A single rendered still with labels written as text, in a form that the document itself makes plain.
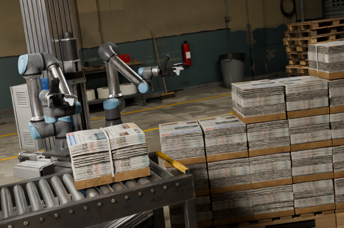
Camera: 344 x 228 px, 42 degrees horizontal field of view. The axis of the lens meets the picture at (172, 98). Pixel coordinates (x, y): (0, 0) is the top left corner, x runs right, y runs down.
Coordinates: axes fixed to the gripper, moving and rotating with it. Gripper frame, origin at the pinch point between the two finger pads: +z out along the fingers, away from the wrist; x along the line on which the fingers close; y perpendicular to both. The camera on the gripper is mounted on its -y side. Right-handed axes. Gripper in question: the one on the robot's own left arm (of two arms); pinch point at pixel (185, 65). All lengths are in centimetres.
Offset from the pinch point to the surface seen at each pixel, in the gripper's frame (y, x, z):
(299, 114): 34, 32, 77
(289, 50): 134, -620, 153
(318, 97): 25, 27, 90
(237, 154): 55, 43, 33
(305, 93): 21, 28, 82
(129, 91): 165, -526, -178
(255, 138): 46, 38, 46
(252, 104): 23, 35, 46
